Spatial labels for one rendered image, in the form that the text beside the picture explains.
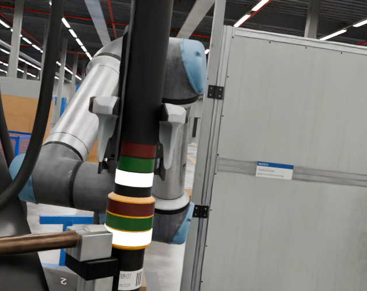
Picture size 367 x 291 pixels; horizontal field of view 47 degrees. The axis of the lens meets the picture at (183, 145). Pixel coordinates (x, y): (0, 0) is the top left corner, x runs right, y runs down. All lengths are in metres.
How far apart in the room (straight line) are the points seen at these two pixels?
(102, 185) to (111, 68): 0.32
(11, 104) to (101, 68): 7.64
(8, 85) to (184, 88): 10.28
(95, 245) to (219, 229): 1.95
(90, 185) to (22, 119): 7.80
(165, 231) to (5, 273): 0.77
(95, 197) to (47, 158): 0.10
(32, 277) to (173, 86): 0.62
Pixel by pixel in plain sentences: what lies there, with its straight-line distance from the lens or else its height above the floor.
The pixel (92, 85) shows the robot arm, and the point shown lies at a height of 1.52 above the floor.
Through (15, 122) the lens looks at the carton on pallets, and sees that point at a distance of 8.46.
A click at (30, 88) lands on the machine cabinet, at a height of 1.85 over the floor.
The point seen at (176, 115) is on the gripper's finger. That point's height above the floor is 1.48.
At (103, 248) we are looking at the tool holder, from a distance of 0.37.
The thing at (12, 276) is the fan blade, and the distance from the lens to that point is 0.37.
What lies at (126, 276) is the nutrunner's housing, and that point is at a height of 1.33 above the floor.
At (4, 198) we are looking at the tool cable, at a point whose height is 1.40.
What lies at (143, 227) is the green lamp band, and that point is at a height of 1.38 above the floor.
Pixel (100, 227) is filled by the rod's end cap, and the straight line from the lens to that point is 0.38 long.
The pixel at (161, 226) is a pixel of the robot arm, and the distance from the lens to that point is 1.09.
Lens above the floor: 1.47
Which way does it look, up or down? 3 degrees down
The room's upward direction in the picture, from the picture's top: 7 degrees clockwise
